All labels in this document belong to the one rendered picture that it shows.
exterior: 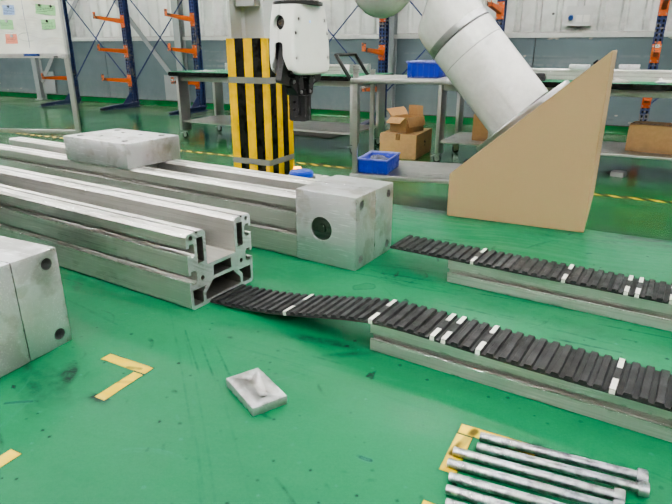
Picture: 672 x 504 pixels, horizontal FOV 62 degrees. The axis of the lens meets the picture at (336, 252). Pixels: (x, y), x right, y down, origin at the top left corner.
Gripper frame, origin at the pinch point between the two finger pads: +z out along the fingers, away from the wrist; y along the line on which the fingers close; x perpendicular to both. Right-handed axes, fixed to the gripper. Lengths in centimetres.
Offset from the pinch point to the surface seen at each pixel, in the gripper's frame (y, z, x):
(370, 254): -14.1, 16.3, -21.0
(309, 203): -18.0, 9.6, -14.2
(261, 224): -16.9, 14.1, -5.2
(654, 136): 458, 60, -28
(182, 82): 411, 30, 466
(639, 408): -34, 15, -54
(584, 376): -34, 14, -50
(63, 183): -29.5, 9.0, 20.0
